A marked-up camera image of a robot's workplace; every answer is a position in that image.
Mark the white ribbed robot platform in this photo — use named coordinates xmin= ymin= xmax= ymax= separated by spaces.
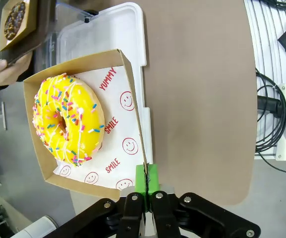
xmin=243 ymin=0 xmax=286 ymax=160

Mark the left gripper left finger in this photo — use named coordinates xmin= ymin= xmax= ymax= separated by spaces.
xmin=46 ymin=163 xmax=149 ymax=238

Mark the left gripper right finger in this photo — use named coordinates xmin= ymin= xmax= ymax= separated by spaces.
xmin=146 ymin=163 xmax=261 ymax=238

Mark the yellow sprinkled donut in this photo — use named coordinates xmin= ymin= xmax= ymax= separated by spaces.
xmin=32 ymin=72 xmax=106 ymax=168

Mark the chocolate donut with gold sprinkles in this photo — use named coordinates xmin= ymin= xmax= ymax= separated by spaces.
xmin=3 ymin=1 xmax=26 ymax=41

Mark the black serving tray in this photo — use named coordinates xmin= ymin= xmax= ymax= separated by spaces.
xmin=0 ymin=0 xmax=59 ymax=67

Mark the white plastic display tray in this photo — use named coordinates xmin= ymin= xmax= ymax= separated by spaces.
xmin=56 ymin=1 xmax=158 ymax=219

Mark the clear plastic dome lid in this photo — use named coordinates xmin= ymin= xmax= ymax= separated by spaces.
xmin=41 ymin=0 xmax=99 ymax=73

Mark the white printed paper liner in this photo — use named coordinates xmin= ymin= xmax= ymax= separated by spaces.
xmin=52 ymin=66 xmax=146 ymax=191

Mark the black coiled cable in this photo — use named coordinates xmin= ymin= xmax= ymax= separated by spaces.
xmin=255 ymin=68 xmax=286 ymax=155

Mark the person's right hand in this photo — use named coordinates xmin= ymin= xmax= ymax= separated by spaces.
xmin=0 ymin=53 xmax=33 ymax=87

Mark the black cable connector plug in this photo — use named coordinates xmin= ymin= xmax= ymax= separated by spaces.
xmin=256 ymin=95 xmax=283 ymax=113

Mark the brown cardboard donut tray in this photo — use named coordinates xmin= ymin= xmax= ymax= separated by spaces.
xmin=23 ymin=49 xmax=150 ymax=202

